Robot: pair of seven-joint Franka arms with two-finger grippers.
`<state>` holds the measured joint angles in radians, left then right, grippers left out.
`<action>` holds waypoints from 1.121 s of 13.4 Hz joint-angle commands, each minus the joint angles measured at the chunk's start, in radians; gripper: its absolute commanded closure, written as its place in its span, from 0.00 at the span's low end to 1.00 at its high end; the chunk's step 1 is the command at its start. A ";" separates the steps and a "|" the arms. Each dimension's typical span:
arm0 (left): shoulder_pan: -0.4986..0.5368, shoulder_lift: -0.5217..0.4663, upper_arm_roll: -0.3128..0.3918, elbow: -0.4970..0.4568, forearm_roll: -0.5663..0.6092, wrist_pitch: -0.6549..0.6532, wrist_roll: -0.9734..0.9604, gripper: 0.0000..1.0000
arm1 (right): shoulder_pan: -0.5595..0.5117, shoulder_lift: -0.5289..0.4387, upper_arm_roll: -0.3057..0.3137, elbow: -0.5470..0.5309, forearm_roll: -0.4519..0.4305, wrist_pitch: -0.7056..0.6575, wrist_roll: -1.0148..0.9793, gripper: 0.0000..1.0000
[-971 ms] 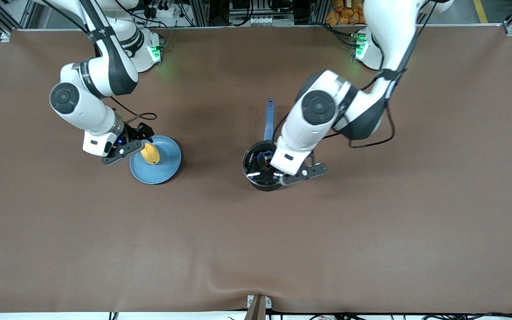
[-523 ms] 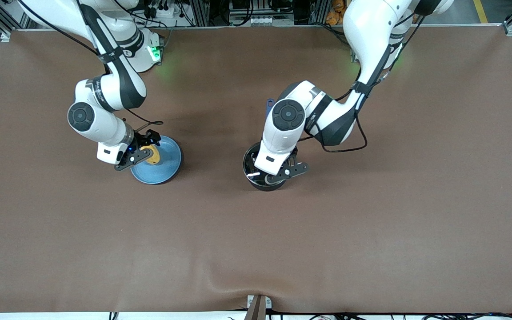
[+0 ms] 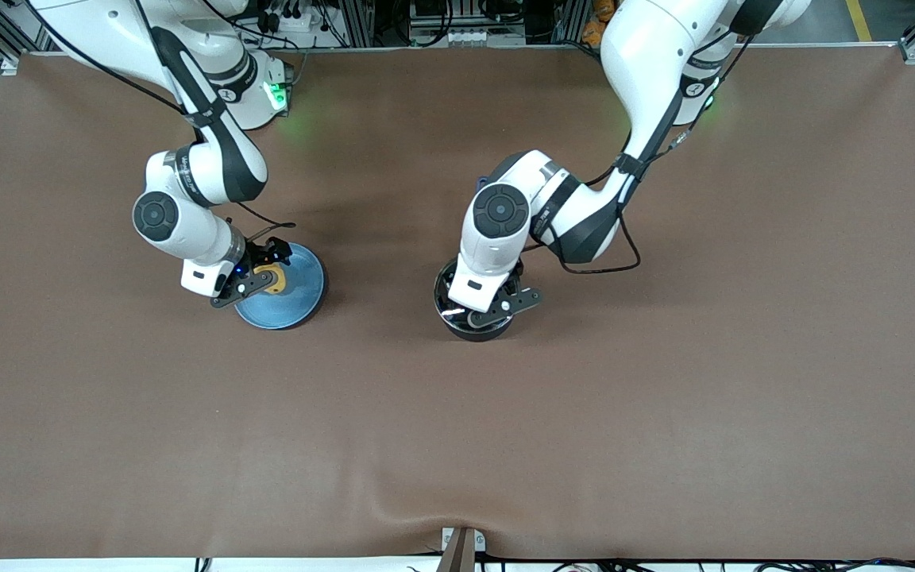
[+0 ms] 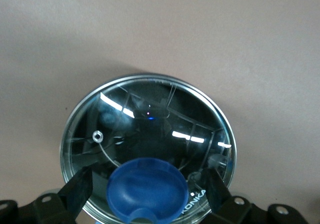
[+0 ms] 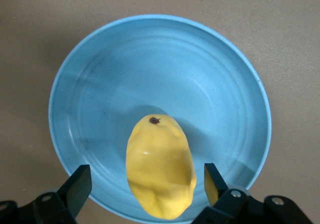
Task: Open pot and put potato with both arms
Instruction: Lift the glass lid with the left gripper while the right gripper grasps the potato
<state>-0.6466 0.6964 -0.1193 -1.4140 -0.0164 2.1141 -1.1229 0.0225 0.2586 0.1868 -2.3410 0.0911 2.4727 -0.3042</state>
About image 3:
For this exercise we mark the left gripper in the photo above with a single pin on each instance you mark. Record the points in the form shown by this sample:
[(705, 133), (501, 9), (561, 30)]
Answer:
[(510, 286)]

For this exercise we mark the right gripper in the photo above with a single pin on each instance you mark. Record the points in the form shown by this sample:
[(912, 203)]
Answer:
[(261, 257)]

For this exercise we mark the yellow potato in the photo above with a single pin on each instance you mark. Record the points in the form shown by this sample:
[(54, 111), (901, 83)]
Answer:
[(277, 280)]

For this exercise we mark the glass lid with blue knob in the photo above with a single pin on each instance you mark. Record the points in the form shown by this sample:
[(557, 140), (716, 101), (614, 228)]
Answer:
[(445, 294)]

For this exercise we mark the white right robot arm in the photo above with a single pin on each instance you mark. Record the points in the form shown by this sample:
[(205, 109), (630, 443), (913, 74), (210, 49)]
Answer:
[(187, 222)]

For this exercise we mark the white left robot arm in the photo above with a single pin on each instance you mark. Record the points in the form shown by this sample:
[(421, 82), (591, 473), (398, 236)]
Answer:
[(648, 56)]

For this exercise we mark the blue round plate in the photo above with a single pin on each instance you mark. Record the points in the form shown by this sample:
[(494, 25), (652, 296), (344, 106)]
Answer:
[(299, 295)]

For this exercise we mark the brown table cover cloth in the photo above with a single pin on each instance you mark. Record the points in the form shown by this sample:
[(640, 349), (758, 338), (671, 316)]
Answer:
[(457, 429)]

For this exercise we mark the white power strip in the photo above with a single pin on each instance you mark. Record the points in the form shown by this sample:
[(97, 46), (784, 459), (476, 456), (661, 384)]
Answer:
[(291, 20)]

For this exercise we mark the white terminal block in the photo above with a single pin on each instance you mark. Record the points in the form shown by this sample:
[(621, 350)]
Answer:
[(449, 36)]

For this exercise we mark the pile of orange objects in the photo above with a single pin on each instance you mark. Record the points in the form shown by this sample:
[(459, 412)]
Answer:
[(596, 20)]

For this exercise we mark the metal table edge bracket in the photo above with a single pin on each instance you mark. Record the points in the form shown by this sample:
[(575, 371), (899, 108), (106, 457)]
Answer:
[(477, 540)]

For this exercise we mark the brown camera pole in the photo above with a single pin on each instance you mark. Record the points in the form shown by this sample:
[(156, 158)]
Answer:
[(457, 556)]

